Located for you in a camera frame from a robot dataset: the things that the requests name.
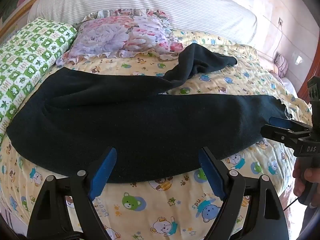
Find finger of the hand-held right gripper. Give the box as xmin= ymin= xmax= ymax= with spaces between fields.
xmin=270 ymin=116 xmax=313 ymax=132
xmin=260 ymin=125 xmax=310 ymax=147

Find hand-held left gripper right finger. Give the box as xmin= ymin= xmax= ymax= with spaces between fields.
xmin=199 ymin=147 xmax=289 ymax=240

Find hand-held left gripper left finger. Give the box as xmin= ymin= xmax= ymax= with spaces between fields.
xmin=27 ymin=147 xmax=117 ymax=240

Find black pants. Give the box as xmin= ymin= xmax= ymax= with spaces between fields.
xmin=6 ymin=43 xmax=292 ymax=184

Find person's right forearm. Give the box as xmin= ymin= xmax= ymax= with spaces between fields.
xmin=300 ymin=202 xmax=320 ymax=240

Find person's right hand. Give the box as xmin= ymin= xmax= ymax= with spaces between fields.
xmin=293 ymin=156 xmax=320 ymax=208

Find pink sheet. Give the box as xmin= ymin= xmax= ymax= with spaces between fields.
xmin=262 ymin=62 xmax=298 ymax=100

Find pink striped pillow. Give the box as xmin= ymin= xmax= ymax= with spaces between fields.
xmin=273 ymin=52 xmax=288 ymax=77

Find yellow bear print bed sheet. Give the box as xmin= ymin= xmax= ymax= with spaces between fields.
xmin=0 ymin=29 xmax=313 ymax=240

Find red-brown wooden furniture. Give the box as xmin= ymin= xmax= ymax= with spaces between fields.
xmin=297 ymin=51 xmax=320 ymax=100

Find green checkered pillow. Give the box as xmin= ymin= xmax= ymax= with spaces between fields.
xmin=0 ymin=17 xmax=78 ymax=145

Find floral ruffled pillow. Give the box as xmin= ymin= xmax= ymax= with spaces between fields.
xmin=55 ymin=9 xmax=184 ymax=67

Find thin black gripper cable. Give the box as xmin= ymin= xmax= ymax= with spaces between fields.
xmin=283 ymin=197 xmax=300 ymax=211

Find thin wall cable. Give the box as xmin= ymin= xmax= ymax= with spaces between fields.
xmin=274 ymin=24 xmax=284 ymax=55

